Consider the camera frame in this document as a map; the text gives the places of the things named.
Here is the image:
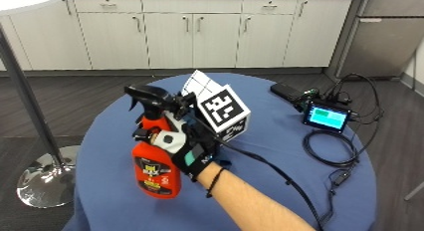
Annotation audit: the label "black wrist band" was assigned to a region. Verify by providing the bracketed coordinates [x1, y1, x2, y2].
[206, 167, 226, 199]

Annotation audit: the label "red spray bottle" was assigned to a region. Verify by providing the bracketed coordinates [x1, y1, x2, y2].
[123, 85, 183, 200]

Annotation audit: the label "green circuit board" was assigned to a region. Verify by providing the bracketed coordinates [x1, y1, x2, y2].
[294, 87, 322, 109]

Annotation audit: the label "black power bank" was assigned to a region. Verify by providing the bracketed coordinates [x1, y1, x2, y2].
[268, 83, 306, 103]

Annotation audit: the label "white cabinets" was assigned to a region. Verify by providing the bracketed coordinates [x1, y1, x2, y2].
[0, 0, 355, 72]

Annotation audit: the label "white marker cube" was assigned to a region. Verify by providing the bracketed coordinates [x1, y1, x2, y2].
[182, 70, 251, 142]

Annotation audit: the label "black looped cable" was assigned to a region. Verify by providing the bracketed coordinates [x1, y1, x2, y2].
[323, 73, 385, 126]

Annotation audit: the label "black glove cable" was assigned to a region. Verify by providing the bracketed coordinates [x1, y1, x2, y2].
[193, 116, 325, 231]

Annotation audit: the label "stainless steel refrigerator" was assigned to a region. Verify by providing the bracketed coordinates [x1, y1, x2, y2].
[336, 0, 424, 80]

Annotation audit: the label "blue tablecloth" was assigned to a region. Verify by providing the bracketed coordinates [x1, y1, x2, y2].
[61, 73, 379, 231]

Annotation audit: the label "white round table top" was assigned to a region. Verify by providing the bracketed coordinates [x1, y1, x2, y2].
[0, 0, 66, 14]

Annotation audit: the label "coiled black cable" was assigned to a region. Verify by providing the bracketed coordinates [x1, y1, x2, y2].
[302, 128, 360, 168]

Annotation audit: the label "small screen device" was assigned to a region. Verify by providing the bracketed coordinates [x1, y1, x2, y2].
[302, 101, 353, 134]

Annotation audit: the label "black inline cable adapter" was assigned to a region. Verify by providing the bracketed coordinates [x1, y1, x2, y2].
[329, 170, 355, 189]

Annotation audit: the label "chrome base table stand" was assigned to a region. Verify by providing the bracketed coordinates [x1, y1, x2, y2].
[0, 23, 82, 209]

